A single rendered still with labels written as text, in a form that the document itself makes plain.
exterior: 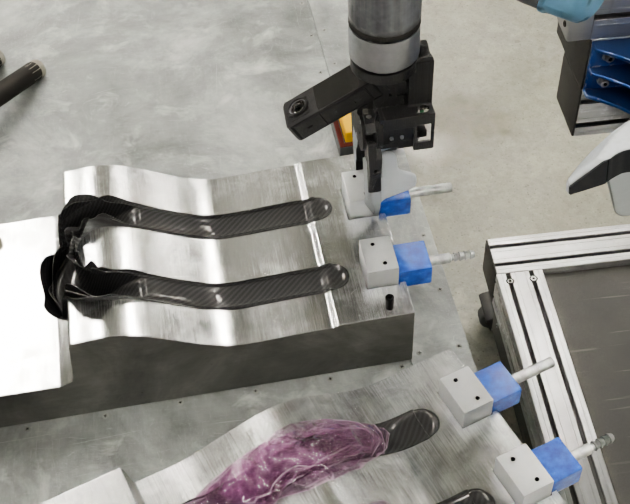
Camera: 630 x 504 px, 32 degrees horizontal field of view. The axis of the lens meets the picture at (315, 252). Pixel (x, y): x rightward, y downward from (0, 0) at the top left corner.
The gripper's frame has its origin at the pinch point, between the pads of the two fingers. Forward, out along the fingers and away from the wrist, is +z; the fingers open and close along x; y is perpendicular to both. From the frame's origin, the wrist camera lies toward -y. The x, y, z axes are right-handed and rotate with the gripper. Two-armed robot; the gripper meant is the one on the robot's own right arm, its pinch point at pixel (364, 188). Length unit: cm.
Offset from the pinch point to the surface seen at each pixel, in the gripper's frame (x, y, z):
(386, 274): -13.3, -0.2, 0.2
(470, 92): 114, 51, 91
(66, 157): 24.9, -37.0, 11.2
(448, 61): 127, 48, 91
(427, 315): -11.8, 5.3, 11.1
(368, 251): -10.3, -1.6, -0.6
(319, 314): -15.7, -8.3, 2.4
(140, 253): -5.9, -27.0, -1.2
